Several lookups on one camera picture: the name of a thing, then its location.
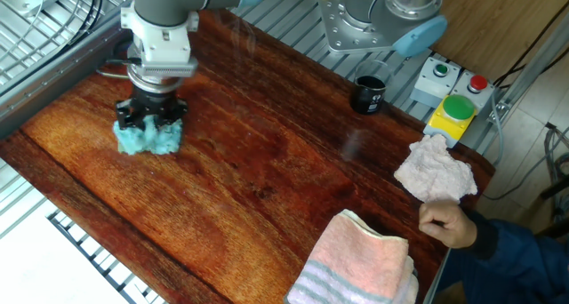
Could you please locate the forearm in dark blue sleeve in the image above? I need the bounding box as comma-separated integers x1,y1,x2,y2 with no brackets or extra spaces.
437,208,569,304

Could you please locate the glass beaker with dark liquid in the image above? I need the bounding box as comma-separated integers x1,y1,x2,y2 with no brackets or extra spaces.
349,59,395,116

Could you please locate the pale pink crumpled cloth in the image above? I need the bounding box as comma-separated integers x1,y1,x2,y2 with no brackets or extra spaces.
393,133,478,203

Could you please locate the silver robot base mounting plate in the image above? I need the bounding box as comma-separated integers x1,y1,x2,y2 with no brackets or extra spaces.
317,0,428,55

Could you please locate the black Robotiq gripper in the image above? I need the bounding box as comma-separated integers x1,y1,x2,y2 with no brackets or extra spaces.
114,84,190,131

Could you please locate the person's bare hand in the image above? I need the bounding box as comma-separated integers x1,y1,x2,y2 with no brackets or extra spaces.
418,200,480,250

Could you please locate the pink striped folded towel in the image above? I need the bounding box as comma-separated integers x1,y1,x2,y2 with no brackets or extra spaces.
284,208,420,304

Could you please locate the yellow box big green button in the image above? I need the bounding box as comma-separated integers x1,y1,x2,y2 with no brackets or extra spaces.
422,93,477,148

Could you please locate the aluminium frame post beside buttons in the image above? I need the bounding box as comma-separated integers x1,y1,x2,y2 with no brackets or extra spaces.
488,10,569,124

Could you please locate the turquoise fluffy cloth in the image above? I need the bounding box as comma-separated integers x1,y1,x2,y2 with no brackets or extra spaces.
111,115,184,156

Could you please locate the grey cable by frame post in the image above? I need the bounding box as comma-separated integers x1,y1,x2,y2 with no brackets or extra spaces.
482,94,569,203

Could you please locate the black cable bundle on rack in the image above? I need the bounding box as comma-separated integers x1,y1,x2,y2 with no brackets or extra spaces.
44,0,104,56

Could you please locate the white flat board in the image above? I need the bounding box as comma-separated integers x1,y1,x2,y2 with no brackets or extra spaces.
0,196,130,304

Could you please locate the black gripper cable with plug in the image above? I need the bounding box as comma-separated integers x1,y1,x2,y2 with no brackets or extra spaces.
95,57,143,81

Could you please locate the grey box red button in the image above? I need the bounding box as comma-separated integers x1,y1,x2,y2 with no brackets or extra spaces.
451,70,497,118

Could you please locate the grey metal table side rail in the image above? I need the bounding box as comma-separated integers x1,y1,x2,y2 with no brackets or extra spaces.
0,0,143,139

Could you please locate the grey box small green button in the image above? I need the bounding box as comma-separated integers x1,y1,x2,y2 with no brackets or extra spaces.
409,56,462,108

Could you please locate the metal wire grid rack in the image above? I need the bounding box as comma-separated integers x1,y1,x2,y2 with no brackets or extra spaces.
0,0,134,86

